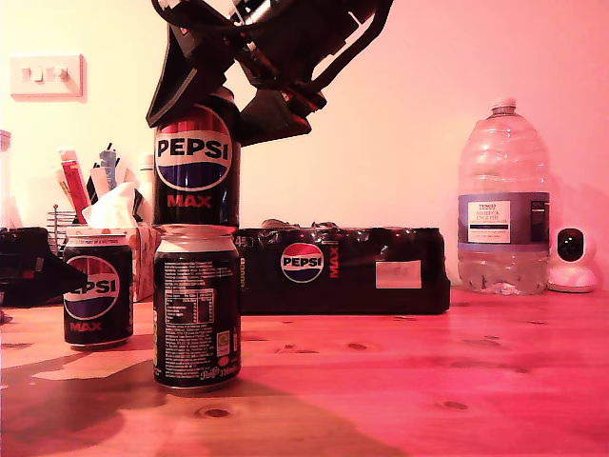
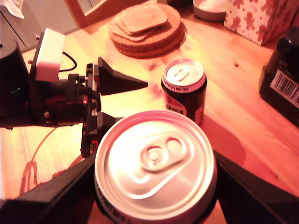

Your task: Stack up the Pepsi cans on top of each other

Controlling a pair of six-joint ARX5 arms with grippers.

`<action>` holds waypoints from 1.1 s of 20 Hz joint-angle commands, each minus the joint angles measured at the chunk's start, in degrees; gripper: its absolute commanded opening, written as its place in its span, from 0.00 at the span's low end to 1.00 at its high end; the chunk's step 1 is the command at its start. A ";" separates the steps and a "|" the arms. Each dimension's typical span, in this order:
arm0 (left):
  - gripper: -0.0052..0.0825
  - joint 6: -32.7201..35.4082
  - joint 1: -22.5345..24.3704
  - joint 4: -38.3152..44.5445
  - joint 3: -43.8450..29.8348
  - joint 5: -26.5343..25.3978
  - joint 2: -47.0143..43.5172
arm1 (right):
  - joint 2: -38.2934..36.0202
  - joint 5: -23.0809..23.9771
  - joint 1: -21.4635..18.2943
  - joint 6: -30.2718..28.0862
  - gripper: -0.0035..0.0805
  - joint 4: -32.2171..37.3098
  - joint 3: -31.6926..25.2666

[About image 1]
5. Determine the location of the large clear water bottle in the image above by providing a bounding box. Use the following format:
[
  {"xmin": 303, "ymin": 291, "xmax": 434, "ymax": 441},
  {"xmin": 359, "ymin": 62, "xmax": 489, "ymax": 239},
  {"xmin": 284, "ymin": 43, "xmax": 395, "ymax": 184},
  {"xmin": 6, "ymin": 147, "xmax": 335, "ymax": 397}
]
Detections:
[{"xmin": 457, "ymin": 97, "xmax": 552, "ymax": 296}]

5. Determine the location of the white bottle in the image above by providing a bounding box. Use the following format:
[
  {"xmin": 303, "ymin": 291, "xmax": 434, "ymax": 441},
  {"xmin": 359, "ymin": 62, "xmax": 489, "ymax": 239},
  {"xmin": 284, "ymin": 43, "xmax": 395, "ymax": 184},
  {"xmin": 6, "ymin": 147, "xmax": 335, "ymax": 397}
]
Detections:
[{"xmin": 139, "ymin": 152, "xmax": 156, "ymax": 201}]

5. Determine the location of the black Pepsi Max multipack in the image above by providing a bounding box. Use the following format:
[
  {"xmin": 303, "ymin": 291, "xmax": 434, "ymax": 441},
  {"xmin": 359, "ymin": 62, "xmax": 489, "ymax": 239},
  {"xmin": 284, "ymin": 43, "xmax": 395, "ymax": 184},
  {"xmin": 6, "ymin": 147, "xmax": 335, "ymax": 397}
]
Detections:
[{"xmin": 237, "ymin": 219, "xmax": 452, "ymax": 315}]

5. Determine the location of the black white striped sachet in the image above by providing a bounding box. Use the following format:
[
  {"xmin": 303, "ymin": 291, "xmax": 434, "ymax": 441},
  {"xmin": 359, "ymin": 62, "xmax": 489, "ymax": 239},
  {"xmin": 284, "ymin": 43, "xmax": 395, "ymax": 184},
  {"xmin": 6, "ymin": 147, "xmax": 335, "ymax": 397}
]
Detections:
[
  {"xmin": 133, "ymin": 189, "xmax": 154, "ymax": 225},
  {"xmin": 87, "ymin": 164, "xmax": 113, "ymax": 207}
]

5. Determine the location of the small white round camera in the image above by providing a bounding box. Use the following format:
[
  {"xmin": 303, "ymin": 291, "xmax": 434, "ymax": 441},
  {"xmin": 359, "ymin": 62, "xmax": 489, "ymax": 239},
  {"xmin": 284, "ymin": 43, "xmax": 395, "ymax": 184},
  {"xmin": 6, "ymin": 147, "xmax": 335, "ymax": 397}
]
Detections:
[{"xmin": 546, "ymin": 227, "xmax": 598, "ymax": 294}]

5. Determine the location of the pale blue packet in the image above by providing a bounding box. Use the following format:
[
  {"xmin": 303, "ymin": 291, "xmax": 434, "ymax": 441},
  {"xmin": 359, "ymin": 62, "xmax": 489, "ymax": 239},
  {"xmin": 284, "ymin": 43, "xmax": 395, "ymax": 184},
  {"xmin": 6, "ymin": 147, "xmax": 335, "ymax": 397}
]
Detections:
[{"xmin": 97, "ymin": 142, "xmax": 121, "ymax": 191}]

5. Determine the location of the gingerbread print tissue box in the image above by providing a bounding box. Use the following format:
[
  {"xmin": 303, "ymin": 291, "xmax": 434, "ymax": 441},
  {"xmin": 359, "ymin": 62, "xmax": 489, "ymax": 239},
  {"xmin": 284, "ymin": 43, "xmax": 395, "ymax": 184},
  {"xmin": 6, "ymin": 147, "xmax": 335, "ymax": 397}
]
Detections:
[{"xmin": 64, "ymin": 227, "xmax": 162, "ymax": 303}]

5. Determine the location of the black Pepsi Max can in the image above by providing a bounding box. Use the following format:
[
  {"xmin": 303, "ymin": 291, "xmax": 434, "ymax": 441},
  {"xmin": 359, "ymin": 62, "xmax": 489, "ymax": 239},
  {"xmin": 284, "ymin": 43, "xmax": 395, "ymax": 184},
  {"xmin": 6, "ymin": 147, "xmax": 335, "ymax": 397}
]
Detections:
[
  {"xmin": 152, "ymin": 85, "xmax": 242, "ymax": 228},
  {"xmin": 63, "ymin": 233, "xmax": 134, "ymax": 348},
  {"xmin": 152, "ymin": 224, "xmax": 243, "ymax": 392}
]

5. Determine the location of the white wall switch plate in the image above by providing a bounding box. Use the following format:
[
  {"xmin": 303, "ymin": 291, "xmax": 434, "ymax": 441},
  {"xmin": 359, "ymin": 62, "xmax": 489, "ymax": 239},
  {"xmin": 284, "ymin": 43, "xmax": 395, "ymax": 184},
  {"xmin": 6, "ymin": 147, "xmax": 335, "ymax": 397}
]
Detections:
[{"xmin": 10, "ymin": 54, "xmax": 88, "ymax": 103}]

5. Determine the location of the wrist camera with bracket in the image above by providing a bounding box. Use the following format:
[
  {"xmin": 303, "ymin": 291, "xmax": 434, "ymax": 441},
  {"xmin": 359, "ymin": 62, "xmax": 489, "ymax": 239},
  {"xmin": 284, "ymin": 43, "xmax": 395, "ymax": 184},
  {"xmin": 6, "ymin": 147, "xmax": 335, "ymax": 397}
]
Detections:
[{"xmin": 304, "ymin": 0, "xmax": 396, "ymax": 94}]

